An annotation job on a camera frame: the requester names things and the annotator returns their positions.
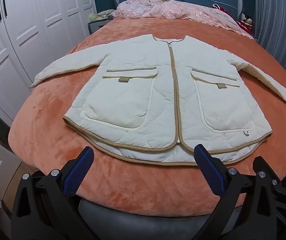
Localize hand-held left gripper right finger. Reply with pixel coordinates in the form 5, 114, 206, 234
194, 144, 286, 240

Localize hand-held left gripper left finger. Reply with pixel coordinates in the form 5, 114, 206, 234
11, 146, 95, 240

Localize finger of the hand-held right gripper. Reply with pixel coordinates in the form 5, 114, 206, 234
253, 156, 283, 188

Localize cream quilted jacket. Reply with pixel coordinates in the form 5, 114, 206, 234
29, 34, 286, 167

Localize orange plush blanket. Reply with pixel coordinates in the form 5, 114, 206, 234
8, 16, 286, 218

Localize dark grey bed footboard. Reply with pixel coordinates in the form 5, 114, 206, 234
78, 197, 241, 240

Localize grey-blue curtain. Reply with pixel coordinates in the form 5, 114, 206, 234
254, 0, 286, 90

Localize grey nightstand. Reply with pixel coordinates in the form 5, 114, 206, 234
87, 17, 113, 35

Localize plush toys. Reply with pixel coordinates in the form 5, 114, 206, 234
240, 12, 253, 27

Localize white wardrobe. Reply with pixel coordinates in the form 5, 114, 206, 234
0, 0, 97, 128

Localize pale yellow cloth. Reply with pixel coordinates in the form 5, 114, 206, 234
89, 9, 115, 22

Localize pink floral quilt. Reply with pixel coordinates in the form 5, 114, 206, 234
114, 0, 254, 39

